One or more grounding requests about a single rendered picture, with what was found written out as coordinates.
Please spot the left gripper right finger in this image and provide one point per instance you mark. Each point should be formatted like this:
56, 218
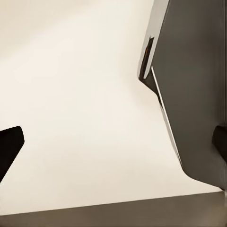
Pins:
219, 140

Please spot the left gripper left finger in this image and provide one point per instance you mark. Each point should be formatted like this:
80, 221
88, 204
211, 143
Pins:
11, 142

